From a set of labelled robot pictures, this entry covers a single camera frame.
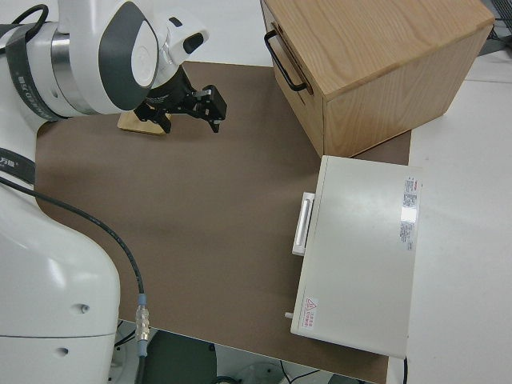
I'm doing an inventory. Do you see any wooden drawer cabinet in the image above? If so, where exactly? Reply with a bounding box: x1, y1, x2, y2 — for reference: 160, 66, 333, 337
259, 0, 495, 159

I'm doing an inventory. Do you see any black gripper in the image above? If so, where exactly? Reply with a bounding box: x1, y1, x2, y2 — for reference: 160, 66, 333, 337
134, 65, 230, 136

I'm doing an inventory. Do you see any black cabinet handle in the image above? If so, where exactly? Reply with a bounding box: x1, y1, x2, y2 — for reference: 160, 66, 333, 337
263, 30, 310, 93

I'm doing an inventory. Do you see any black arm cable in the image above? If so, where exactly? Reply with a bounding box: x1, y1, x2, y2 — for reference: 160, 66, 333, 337
0, 175, 152, 384

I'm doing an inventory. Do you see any wooden mug tree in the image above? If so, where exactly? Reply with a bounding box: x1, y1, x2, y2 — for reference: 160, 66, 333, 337
117, 110, 174, 138

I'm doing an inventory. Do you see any white toaster oven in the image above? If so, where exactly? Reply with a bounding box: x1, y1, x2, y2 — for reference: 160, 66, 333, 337
282, 154, 425, 359

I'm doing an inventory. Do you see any brown table mat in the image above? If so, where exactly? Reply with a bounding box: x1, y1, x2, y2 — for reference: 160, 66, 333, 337
33, 60, 414, 384

